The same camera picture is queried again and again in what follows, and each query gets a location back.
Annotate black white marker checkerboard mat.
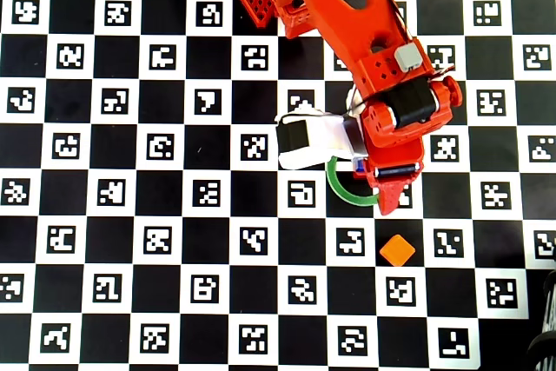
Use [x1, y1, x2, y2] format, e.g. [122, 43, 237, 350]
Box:
[0, 0, 556, 367]

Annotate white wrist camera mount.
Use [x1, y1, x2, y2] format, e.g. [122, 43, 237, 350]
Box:
[275, 99, 369, 170]

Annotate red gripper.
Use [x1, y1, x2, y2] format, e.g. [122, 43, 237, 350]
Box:
[353, 135, 426, 216]

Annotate arm motor wires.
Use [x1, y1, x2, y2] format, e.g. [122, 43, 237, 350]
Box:
[375, 0, 456, 83]

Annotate green ring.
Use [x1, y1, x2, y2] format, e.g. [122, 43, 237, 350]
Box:
[325, 156, 381, 208]

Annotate orange cube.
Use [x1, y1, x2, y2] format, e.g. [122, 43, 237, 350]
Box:
[379, 234, 417, 268]

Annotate thin black camera cable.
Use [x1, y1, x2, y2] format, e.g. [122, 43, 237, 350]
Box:
[299, 96, 374, 123]

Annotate grey square block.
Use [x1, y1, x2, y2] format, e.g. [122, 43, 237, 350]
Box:
[394, 43, 425, 71]

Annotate black stand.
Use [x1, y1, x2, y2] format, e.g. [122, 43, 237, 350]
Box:
[525, 268, 556, 371]

